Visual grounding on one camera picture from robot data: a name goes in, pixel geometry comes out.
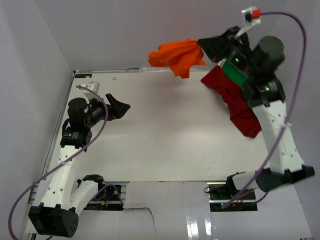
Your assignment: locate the green t shirt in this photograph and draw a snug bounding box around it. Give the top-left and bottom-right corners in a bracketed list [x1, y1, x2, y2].
[218, 59, 252, 110]

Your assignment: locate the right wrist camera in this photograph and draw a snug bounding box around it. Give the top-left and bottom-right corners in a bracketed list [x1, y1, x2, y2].
[234, 6, 262, 39]

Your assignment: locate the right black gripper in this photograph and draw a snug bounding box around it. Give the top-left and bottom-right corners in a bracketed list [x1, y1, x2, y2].
[196, 26, 257, 78]

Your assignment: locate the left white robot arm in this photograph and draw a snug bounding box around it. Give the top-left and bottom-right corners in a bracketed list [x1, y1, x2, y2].
[28, 93, 131, 238]

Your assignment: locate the black label sticker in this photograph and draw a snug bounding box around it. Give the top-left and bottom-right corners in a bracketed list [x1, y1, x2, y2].
[74, 73, 92, 79]

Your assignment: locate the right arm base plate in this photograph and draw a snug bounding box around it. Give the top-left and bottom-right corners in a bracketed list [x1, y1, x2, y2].
[204, 181, 258, 213]

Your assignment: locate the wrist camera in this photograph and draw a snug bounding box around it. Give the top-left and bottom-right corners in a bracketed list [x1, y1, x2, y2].
[84, 81, 100, 100]
[234, 6, 262, 39]

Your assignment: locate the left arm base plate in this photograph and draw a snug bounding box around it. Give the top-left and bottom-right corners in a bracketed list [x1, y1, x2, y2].
[84, 182, 127, 212]

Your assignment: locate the white paper sheet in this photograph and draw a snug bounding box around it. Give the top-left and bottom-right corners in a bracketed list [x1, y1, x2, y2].
[118, 67, 171, 73]

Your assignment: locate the red t shirt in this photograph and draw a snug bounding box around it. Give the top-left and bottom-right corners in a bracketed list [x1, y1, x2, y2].
[201, 65, 262, 139]

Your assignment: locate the orange t shirt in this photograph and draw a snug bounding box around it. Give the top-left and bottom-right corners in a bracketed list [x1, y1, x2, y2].
[148, 39, 206, 79]

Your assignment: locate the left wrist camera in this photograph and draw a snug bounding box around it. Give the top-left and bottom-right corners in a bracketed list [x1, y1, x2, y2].
[84, 81, 100, 100]

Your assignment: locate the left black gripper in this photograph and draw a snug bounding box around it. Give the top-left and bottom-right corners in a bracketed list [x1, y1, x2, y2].
[84, 93, 130, 128]

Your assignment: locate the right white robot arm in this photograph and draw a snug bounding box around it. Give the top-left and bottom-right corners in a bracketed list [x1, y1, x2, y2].
[197, 26, 315, 200]

